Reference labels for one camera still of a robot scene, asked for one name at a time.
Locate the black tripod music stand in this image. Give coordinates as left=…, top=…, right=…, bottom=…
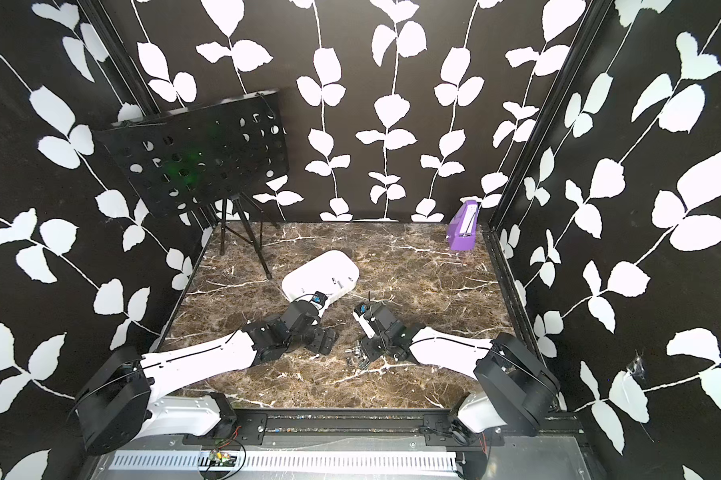
left=92, top=88, right=292, bottom=280

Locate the purple box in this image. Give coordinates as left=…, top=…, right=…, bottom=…
left=446, top=200, right=479, bottom=251

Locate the white perforated cable duct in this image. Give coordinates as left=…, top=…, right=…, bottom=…
left=108, top=450, right=460, bottom=476

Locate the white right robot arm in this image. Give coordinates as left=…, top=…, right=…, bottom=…
left=352, top=302, right=560, bottom=436

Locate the white plastic storage box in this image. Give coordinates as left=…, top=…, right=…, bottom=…
left=282, top=250, right=360, bottom=308

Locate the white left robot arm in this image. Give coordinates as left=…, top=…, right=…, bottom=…
left=72, top=292, right=338, bottom=455

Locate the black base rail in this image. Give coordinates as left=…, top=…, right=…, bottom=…
left=182, top=407, right=583, bottom=448

